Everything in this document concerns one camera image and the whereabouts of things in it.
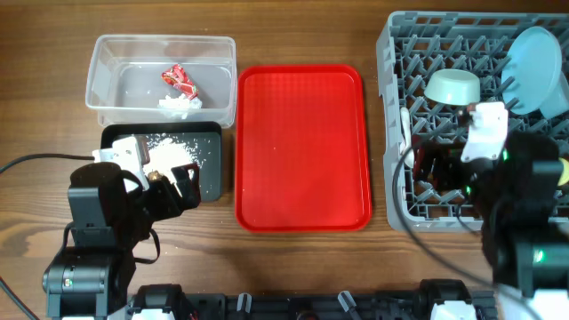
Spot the brown food scrap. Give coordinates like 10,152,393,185
147,171,163,181

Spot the white plastic spoon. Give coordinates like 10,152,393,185
400,107,412,155

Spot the white rice pile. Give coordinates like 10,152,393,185
143,133,211,176

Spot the green bowl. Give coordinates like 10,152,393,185
424,68,481,106

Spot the white tissue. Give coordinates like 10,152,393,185
157,93,203,120

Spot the yellow plastic cup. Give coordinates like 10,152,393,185
557,157,569,187

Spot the red strawberry candy wrapper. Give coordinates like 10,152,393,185
161,64,198,100

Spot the light blue plate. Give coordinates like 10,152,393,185
501,27,562,115

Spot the light blue bowl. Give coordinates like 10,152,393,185
539,74,569,119

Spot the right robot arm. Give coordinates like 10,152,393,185
413,132,568,319

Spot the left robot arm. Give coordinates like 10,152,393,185
43,162,201,319

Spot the grey dishwasher rack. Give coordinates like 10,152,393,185
376,11,568,233

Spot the clear plastic waste bin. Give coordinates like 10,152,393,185
85,34,237,128

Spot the black plastic tray bin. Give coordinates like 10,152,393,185
100,122,222,202

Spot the red serving tray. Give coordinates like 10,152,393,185
234,64,373,233

